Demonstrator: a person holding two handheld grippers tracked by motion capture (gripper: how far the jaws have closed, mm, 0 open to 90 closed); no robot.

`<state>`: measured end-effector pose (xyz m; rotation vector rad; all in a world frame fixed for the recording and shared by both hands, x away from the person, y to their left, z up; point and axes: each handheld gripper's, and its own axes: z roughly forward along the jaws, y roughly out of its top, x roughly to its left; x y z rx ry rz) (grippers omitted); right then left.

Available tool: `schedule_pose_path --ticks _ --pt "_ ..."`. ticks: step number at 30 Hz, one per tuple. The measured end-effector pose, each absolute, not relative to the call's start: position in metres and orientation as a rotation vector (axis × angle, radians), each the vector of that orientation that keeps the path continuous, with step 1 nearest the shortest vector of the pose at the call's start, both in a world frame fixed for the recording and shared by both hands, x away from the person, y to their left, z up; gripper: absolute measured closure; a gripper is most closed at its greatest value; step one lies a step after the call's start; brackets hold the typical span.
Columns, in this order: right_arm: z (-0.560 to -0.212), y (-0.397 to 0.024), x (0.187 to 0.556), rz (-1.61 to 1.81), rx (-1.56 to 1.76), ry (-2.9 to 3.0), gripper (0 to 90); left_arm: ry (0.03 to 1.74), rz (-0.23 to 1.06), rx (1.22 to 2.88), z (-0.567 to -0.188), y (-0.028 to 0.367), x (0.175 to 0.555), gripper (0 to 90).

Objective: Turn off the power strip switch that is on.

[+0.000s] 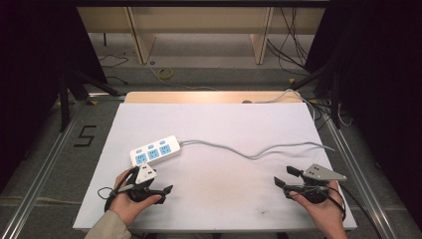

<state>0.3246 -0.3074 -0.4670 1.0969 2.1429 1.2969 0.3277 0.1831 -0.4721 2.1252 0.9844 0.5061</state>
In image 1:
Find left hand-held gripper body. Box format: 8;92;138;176
125;162;163;203

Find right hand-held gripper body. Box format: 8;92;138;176
292;163;348;204

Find white power strip blue sockets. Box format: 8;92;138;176
128;134;182;167

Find person's left hand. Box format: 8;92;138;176
108;167;163;227

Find person's right hand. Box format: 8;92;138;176
289;180;346;234

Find black metal stand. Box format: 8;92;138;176
59;69;121;132
291;62;343;129

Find dark curtain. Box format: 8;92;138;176
0;0;108;192
304;0;422;230

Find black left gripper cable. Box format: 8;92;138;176
97;166;140;213

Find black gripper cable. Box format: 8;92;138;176
326;181;383;239
97;166;140;213

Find aluminium floor rail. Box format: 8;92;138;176
0;99;86;239
325;118;399;239

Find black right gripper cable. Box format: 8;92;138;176
326;181;383;239

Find grey power strip cable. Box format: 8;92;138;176
178;138;335;161

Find white cable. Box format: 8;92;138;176
252;89;317;122

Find yellow cable coil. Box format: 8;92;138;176
156;67;174;81

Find thin black floor cable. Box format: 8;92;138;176
98;54;130;70

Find black floor cables bundle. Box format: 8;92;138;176
266;6;314;73

